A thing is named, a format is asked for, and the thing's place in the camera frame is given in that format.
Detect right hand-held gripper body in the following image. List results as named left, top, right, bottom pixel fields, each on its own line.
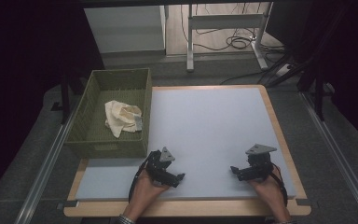
left=244, top=143, right=278, bottom=182

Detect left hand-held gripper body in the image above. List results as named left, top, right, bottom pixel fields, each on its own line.
left=145, top=147, right=176, bottom=185

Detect green woven basket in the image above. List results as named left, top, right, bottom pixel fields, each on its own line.
left=64, top=67, right=154, bottom=159

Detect cream printed cloth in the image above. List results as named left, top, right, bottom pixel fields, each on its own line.
left=104, top=100, right=144, bottom=139

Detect person's left hand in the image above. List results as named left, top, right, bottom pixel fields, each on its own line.
left=130, top=169, right=171, bottom=217

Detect person's right hand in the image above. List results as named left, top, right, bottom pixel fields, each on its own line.
left=248, top=165, right=289, bottom=216

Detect black upright stand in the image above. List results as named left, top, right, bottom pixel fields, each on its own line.
left=59, top=70, right=72, bottom=125
left=312, top=62, right=326, bottom=122

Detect white power strip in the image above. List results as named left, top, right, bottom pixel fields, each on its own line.
left=274, top=63, right=294, bottom=77

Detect white cabinet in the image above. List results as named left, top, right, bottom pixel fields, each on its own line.
left=83, top=5, right=168, bottom=58

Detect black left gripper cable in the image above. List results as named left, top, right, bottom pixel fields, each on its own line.
left=128, top=163, right=148, bottom=203

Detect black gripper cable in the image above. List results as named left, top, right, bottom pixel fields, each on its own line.
left=128, top=163, right=148, bottom=203
left=269, top=163, right=289, bottom=207

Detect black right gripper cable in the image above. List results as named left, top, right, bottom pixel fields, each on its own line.
left=269, top=163, right=289, bottom=207

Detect long metal floor rail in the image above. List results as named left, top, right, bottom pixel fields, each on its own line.
left=13, top=104, right=77, bottom=224
left=298, top=91, right=358, bottom=224

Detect tangled black floor cables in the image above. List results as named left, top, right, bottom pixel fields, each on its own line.
left=180, top=3, right=286, bottom=54

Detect white desk frame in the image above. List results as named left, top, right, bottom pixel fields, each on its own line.
left=186, top=2, right=274, bottom=73

